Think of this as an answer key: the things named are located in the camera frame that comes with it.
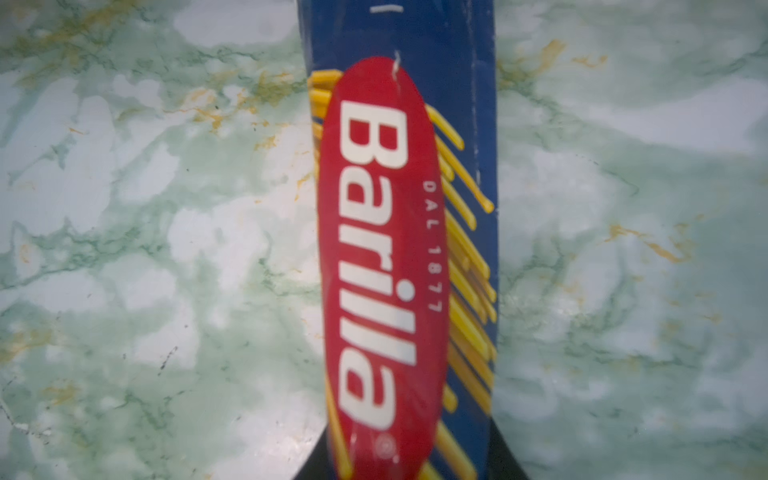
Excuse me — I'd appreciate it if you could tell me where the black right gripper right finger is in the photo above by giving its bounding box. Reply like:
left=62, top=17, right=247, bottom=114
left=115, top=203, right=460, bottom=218
left=487, top=420, right=529, bottom=480

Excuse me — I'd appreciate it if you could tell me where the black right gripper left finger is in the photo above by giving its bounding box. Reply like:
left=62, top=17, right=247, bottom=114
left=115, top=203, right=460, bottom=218
left=293, top=427, right=330, bottom=480

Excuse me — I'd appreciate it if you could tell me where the dark blue spaghetti box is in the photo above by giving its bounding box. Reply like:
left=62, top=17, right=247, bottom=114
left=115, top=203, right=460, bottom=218
left=298, top=1, right=499, bottom=479

